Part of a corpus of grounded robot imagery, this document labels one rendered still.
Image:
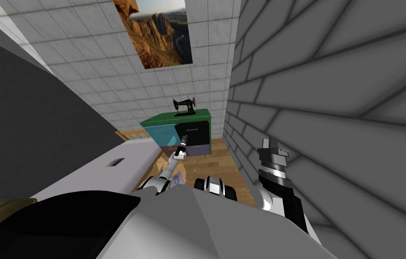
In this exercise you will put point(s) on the purple drawer front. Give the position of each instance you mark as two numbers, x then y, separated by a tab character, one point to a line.
199	149

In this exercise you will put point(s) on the wooden chair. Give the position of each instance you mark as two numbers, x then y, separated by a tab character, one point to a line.
134	134

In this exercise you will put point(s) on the white table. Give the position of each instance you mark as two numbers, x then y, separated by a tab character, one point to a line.
91	178

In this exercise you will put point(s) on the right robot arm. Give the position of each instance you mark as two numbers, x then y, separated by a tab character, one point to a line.
282	194

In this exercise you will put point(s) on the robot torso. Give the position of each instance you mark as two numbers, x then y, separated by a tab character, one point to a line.
195	226

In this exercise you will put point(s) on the blue drawer front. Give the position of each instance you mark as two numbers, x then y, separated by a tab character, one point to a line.
161	135

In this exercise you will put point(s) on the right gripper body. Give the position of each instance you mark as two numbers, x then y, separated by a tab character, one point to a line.
273	158

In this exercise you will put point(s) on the black sewing machine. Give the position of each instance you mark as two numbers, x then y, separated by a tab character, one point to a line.
184	107

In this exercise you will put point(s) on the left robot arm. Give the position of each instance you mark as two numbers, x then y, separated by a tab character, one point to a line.
63	223

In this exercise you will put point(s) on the canyon landscape wall picture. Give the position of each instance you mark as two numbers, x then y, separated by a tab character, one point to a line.
156	36

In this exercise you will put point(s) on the black drawer front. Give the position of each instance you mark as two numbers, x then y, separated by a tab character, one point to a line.
197	135

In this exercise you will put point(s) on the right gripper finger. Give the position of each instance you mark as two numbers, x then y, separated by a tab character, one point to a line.
266	143
274	144

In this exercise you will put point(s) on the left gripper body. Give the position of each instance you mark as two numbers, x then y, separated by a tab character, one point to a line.
183	141

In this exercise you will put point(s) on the green cabinet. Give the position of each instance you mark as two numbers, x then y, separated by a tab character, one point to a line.
178	117

